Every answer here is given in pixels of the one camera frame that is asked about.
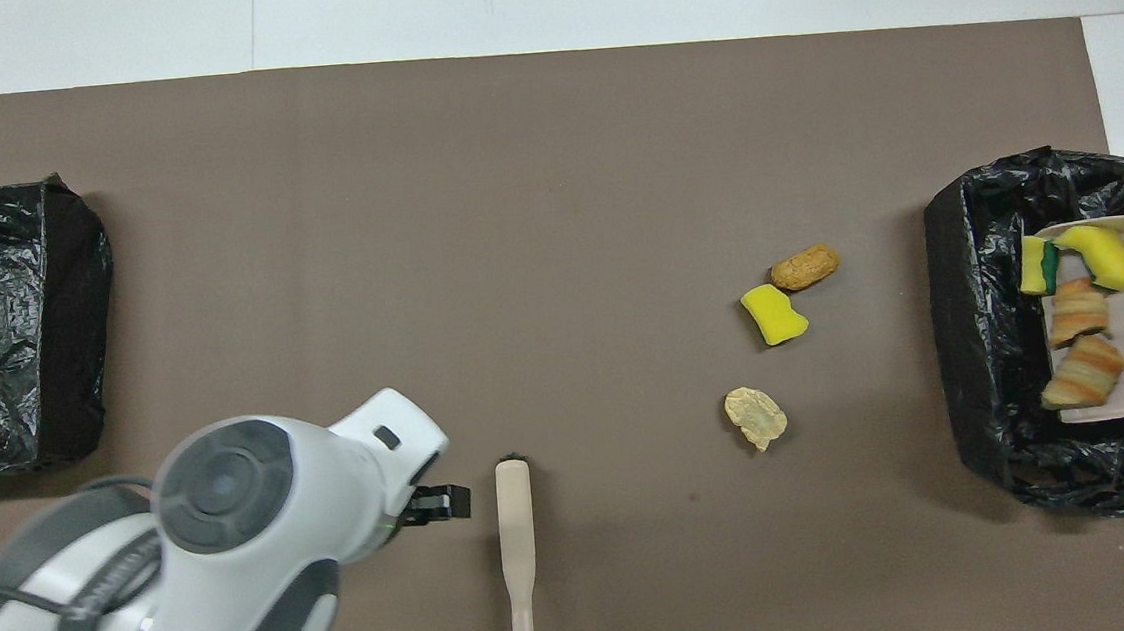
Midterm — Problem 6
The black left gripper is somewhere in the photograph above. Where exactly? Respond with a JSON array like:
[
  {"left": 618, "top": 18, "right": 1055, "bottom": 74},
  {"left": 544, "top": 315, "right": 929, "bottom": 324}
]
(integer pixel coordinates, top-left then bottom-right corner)
[{"left": 395, "top": 482, "right": 474, "bottom": 530}]

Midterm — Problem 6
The open black bag lined bin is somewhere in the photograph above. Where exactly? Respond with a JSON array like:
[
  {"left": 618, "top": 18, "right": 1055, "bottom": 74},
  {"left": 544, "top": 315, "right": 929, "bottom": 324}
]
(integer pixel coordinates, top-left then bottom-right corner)
[{"left": 918, "top": 139, "right": 1124, "bottom": 530}]

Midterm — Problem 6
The pale bread piece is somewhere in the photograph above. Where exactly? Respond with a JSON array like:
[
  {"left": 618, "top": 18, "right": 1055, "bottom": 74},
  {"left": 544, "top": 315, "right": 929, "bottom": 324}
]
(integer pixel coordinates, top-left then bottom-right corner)
[{"left": 723, "top": 383, "right": 791, "bottom": 455}]

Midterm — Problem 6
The brown table mat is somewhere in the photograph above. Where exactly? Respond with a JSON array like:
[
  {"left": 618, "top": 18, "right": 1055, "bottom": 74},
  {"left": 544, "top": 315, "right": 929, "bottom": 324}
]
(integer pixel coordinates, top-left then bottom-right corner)
[{"left": 0, "top": 3, "right": 1124, "bottom": 631}]

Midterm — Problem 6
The brown bread roll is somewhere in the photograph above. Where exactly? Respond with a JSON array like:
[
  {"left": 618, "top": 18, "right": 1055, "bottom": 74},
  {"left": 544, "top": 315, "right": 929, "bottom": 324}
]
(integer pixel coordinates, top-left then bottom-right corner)
[{"left": 768, "top": 241, "right": 844, "bottom": 294}]

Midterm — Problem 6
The black bag wrapped bin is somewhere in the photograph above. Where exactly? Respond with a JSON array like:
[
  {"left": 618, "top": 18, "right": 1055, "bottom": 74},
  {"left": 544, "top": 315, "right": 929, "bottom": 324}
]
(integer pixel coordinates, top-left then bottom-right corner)
[{"left": 0, "top": 171, "right": 129, "bottom": 477}]

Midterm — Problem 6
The striped croissant piece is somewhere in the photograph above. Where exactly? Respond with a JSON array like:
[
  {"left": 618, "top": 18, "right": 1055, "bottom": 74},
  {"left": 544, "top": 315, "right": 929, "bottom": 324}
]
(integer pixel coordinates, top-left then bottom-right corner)
[
  {"left": 1036, "top": 332, "right": 1124, "bottom": 412},
  {"left": 1045, "top": 276, "right": 1113, "bottom": 348}
]

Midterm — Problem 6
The yellow sponge piece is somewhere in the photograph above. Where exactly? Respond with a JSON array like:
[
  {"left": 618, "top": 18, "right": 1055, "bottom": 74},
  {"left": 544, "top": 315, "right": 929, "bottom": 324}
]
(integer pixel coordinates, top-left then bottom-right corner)
[
  {"left": 739, "top": 281, "right": 813, "bottom": 349},
  {"left": 1054, "top": 222, "right": 1124, "bottom": 297}
]

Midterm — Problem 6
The beige brush with black bristles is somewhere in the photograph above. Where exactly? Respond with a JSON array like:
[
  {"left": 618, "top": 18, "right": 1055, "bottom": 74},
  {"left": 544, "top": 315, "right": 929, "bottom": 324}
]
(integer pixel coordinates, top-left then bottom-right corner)
[{"left": 493, "top": 451, "right": 545, "bottom": 631}]

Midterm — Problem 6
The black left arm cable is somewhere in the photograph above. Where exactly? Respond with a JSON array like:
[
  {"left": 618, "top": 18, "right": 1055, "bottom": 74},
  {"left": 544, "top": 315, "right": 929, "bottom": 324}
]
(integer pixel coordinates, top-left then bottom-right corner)
[{"left": 0, "top": 473, "right": 165, "bottom": 627}]

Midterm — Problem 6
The yellow sponge with green pad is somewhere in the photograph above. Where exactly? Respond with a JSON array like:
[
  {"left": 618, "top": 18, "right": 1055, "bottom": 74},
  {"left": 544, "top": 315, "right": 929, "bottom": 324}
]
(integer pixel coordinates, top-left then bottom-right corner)
[{"left": 1015, "top": 233, "right": 1063, "bottom": 297}]

